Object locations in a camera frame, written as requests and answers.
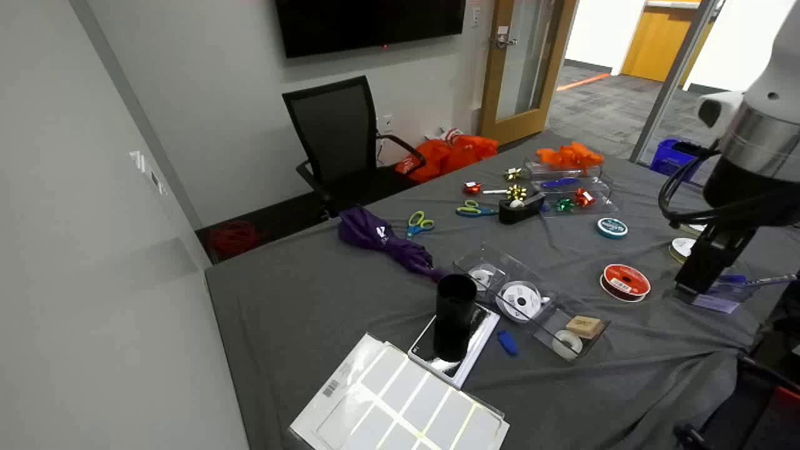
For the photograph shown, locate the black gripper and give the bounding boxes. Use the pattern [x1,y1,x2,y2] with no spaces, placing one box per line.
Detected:
[673,223,756,298]

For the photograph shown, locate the clear case with bows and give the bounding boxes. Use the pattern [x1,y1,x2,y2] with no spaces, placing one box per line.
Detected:
[521,158,620,214]

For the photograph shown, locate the clear three-segment plastic case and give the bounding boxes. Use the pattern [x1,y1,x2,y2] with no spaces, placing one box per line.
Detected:
[460,244,610,364]

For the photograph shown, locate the small clear plastic box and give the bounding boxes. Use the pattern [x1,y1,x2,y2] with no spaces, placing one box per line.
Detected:
[689,270,795,318]

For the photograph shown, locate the plain white ribbon spool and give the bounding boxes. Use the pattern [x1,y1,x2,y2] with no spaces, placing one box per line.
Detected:
[670,234,699,260]

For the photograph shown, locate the blue pen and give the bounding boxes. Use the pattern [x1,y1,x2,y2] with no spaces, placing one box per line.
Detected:
[719,271,795,290]

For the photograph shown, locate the teal round lid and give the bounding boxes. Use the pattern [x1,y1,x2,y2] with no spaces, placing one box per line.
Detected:
[593,214,631,240]

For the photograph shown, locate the wooden stamp block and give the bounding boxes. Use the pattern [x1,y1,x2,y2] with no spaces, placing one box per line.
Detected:
[564,313,608,339]

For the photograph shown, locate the blue bin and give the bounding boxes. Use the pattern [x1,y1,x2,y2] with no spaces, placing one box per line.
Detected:
[648,134,701,176]

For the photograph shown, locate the blue gift bow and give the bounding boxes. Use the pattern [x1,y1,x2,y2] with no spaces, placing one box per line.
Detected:
[534,175,583,193]

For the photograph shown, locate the orange tissue cloth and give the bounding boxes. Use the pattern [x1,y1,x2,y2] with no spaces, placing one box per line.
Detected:
[534,140,608,171]

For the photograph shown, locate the white ribbon spool with barcode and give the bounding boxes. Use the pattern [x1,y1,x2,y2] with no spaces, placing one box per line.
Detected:
[494,280,546,325]

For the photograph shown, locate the black tape dispenser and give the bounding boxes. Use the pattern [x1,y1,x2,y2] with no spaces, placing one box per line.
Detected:
[498,193,546,224]

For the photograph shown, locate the blue clip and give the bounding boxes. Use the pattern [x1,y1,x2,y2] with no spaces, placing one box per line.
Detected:
[494,328,519,359]

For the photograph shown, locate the white shallow tray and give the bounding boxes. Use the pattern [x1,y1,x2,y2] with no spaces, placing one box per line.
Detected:
[404,301,503,389]

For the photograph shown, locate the teal yellow scissors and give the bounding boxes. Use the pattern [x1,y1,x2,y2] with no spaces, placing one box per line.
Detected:
[454,198,500,219]

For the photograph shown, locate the yellow wooden door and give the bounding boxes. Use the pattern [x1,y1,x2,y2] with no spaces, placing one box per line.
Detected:
[620,1,713,84]

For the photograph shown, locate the black cylinder cup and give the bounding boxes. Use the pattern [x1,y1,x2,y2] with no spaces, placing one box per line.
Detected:
[433,271,479,361]

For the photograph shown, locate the orange bag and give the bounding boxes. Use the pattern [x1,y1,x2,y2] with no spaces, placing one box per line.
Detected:
[393,131,500,184]

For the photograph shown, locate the wooden door with glass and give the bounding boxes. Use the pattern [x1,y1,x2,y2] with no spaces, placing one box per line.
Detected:
[478,0,579,146]

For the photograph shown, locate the purple ribbon bundle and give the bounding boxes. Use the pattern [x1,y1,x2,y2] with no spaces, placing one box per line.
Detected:
[335,205,445,283]

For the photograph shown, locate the white label sheets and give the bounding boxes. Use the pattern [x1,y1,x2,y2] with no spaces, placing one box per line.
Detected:
[286,331,510,450]

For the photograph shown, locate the gray table cloth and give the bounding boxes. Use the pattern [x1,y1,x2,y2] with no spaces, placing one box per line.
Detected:
[201,131,800,450]

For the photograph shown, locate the black mesh office chair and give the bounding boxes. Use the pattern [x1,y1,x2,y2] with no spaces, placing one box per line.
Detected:
[279,71,430,219]

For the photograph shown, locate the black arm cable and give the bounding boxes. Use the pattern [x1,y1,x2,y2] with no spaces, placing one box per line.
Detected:
[654,145,725,233]

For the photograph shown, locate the metal glass door frame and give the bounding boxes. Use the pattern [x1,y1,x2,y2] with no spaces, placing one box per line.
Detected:
[628,0,728,164]

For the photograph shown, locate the black wall television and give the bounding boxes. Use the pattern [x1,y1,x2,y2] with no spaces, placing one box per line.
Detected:
[273,0,466,59]

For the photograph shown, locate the red cable coil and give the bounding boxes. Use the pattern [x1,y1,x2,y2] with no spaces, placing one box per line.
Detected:
[206,219,264,260]

